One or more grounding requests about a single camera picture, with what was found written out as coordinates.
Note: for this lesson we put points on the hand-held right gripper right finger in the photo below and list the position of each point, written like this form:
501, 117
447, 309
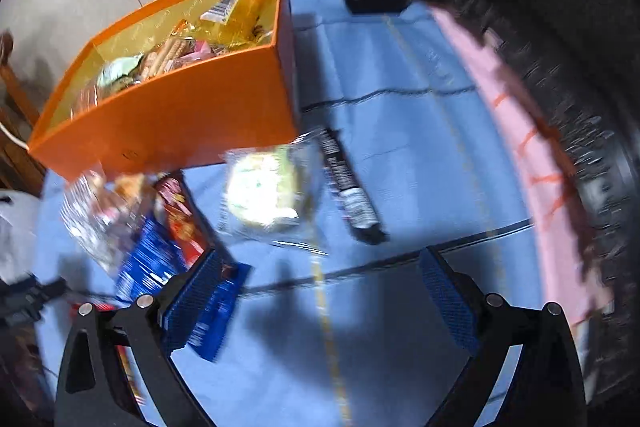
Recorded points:
447, 297

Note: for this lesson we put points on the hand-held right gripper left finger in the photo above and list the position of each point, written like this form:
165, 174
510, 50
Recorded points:
197, 302

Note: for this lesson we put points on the blue snack packet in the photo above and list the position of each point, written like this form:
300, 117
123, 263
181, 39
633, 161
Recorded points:
150, 267

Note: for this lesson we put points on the red snack packet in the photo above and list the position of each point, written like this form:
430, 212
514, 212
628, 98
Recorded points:
180, 217

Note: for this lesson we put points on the clear bag of white balls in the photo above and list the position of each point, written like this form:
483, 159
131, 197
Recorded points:
97, 212

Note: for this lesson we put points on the clear packet pale green cake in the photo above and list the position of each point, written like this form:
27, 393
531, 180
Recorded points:
262, 192

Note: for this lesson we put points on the orange-yellow clear snack packet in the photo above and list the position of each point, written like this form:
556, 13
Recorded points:
130, 187

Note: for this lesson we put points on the black snack bar packet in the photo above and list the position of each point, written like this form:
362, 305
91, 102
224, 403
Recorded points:
347, 184

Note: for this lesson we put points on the orange cardboard box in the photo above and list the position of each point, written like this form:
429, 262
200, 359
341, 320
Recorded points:
190, 117

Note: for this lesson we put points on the light green snack packet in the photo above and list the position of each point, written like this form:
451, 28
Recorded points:
117, 76

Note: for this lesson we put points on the pink snack packet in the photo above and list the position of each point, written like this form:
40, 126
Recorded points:
202, 49

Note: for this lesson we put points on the golden yellow snack packet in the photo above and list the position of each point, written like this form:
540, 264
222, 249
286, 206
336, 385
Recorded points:
235, 9

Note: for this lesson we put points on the white plastic bag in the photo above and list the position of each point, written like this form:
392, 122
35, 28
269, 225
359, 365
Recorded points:
15, 232

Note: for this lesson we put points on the blue checked cloth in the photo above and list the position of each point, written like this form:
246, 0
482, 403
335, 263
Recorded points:
400, 132

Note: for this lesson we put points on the pink cloth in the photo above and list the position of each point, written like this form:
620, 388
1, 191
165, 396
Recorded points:
510, 117

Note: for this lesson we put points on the brown wooden chair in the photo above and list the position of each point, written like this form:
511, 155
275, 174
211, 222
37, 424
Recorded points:
15, 97

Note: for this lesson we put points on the dark carved wooden furniture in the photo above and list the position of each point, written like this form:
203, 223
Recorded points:
550, 7

